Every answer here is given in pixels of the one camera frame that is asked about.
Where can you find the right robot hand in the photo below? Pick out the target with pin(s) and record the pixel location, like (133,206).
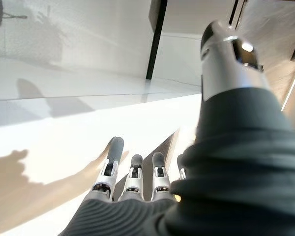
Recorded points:
(236,177)

